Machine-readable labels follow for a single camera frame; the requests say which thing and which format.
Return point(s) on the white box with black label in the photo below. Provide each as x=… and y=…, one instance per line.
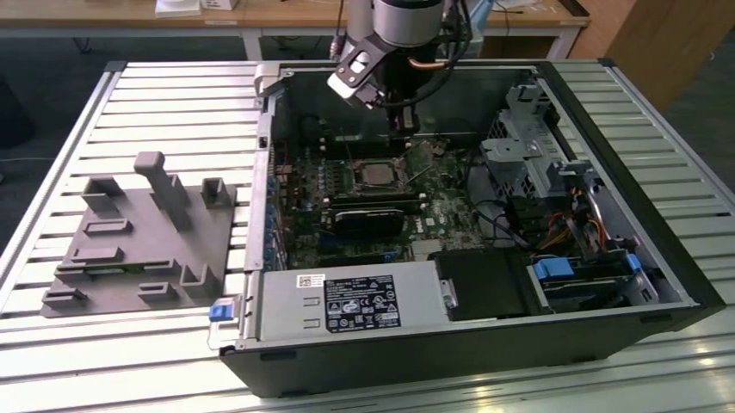
x=220, y=5

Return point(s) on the blue disk carrier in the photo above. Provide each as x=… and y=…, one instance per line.
x=551, y=269

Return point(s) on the wooden desk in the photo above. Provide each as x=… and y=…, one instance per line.
x=85, y=17

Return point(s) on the small silver heat sink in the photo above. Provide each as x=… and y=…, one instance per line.
x=427, y=249

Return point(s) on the black graphics card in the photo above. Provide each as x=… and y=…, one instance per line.
x=367, y=223

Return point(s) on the black RAM slot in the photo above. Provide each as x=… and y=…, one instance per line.
x=373, y=207
x=373, y=204
x=367, y=146
x=373, y=196
x=367, y=143
x=367, y=150
x=373, y=200

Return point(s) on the black and grey PC case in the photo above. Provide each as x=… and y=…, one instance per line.
x=401, y=370

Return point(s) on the silver disk bay cage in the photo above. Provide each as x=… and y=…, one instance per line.
x=516, y=172

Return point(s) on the wooden cabinet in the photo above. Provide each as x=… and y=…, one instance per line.
x=660, y=43

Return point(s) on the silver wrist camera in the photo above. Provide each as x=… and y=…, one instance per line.
x=356, y=92

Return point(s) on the plain white box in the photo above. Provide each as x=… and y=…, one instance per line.
x=177, y=9

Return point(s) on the green motherboard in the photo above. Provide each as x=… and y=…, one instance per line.
x=453, y=202

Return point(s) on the black plastic shroud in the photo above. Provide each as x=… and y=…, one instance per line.
x=481, y=284

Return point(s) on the pale blue teach pendant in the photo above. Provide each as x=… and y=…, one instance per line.
x=483, y=15

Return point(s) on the grey parts rack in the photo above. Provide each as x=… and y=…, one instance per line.
x=132, y=241

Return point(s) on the silver CPU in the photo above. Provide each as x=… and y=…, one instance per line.
x=379, y=172

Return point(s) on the blue plastic latch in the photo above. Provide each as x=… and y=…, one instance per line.
x=223, y=312

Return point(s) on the silver power supply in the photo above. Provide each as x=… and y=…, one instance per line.
x=287, y=301

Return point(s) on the CPU socket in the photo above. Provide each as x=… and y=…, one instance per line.
x=355, y=183

